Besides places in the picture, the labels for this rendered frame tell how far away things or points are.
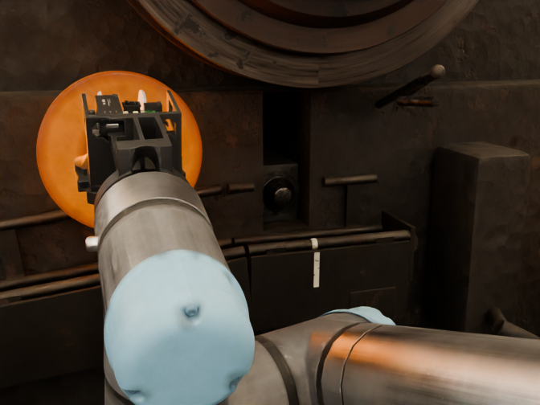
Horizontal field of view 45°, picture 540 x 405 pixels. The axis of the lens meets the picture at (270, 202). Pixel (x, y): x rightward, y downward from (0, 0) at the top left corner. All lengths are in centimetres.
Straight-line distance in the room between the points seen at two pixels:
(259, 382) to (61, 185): 30
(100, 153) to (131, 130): 3
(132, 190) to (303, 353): 16
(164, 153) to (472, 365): 24
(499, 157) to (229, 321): 53
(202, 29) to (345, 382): 37
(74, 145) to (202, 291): 33
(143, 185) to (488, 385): 23
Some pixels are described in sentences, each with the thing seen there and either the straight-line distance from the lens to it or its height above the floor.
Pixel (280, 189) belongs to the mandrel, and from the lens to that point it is 81.
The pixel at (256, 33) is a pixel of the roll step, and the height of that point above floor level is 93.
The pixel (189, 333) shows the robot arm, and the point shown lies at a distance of 32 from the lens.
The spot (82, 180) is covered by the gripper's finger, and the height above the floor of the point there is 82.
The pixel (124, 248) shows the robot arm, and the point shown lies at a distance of 37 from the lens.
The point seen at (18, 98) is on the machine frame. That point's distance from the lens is 74.
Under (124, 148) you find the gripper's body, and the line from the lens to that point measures 44.
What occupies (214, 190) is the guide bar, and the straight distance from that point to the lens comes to 76.
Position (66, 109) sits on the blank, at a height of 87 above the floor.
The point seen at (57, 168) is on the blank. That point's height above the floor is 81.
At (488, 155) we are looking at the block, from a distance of 80.
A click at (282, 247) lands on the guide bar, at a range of 71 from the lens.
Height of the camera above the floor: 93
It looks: 14 degrees down
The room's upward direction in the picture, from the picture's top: straight up
